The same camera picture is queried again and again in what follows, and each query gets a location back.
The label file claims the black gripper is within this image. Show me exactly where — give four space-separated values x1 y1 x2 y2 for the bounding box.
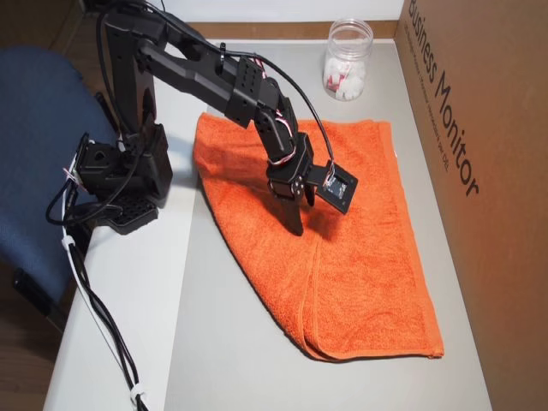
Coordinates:
265 133 319 238

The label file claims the orange terry towel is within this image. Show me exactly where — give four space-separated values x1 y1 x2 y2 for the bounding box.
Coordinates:
191 111 445 363

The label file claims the black grid table clamp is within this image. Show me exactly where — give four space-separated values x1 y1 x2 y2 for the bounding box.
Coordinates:
106 194 160 236

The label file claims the grey desk mat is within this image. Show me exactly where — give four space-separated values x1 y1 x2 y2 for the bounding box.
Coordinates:
164 40 493 411

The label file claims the clear plastic jar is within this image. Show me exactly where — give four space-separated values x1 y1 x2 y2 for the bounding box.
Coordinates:
321 17 373 102

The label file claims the brown Business Monitor cardboard box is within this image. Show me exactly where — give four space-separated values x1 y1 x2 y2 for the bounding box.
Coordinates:
396 0 548 411

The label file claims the blue office chair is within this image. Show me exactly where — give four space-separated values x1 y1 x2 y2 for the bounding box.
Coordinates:
0 45 122 333

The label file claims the black square wrist camera module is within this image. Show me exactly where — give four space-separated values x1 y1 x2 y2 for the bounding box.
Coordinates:
310 160 360 215

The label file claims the black camera cable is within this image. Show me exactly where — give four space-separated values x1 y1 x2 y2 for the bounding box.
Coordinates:
217 40 338 176

